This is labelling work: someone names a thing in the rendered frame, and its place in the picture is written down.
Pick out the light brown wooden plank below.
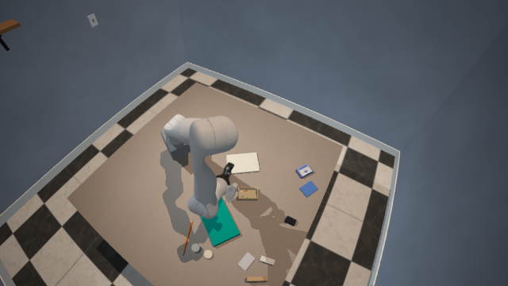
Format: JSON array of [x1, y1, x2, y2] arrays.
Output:
[[247, 276, 268, 281]]

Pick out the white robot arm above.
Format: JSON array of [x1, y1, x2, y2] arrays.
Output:
[[164, 114, 238, 219]]

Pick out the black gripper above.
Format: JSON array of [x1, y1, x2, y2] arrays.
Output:
[[217, 162, 234, 185]]

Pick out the grey flat rectangular card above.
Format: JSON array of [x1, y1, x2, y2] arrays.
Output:
[[238, 253, 255, 271]]

